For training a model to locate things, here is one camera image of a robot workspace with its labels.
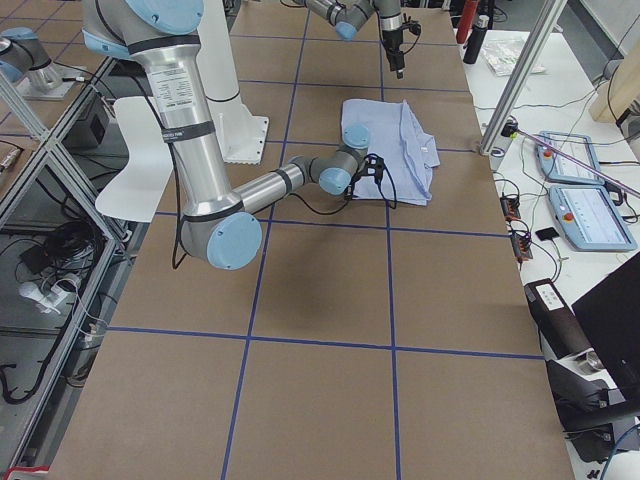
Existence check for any black water bottle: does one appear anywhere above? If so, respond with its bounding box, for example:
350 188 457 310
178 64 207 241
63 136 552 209
463 15 490 65

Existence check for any white chair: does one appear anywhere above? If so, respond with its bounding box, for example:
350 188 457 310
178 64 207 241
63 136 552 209
95 96 173 223

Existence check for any aluminium frame post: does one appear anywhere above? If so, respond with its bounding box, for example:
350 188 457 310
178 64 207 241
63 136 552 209
478 0 567 156

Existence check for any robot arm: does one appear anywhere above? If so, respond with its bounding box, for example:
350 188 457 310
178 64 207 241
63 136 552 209
82 1 371 270
294 0 422 79

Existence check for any black monitor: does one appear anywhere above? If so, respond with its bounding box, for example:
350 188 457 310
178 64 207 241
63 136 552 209
572 255 639 397

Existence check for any red bottle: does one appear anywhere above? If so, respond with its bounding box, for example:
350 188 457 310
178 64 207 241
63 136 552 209
456 0 479 45

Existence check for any teach pendant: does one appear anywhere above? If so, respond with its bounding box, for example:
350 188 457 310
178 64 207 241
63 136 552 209
549 185 637 252
532 130 607 185

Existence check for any white grabber stick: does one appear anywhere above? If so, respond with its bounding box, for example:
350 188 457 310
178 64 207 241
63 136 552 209
517 129 640 198

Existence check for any light blue striped shirt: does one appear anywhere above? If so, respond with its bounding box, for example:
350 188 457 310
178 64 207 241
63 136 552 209
341 99 440 206

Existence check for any upper teach pendant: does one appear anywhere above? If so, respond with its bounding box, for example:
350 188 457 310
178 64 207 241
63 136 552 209
532 130 607 185

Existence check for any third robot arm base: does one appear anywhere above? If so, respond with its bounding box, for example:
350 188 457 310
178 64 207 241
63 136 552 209
1 27 75 101

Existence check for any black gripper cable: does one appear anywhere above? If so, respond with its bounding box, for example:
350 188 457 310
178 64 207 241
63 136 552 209
284 154 399 216

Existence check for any lower teach pendant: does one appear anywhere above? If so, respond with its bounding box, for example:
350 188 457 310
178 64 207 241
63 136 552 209
549 185 637 252

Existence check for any black box with label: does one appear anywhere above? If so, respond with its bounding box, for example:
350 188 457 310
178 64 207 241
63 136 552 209
524 279 593 359

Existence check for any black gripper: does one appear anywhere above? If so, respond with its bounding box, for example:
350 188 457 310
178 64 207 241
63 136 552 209
382 22 420 79
344 154 386 200

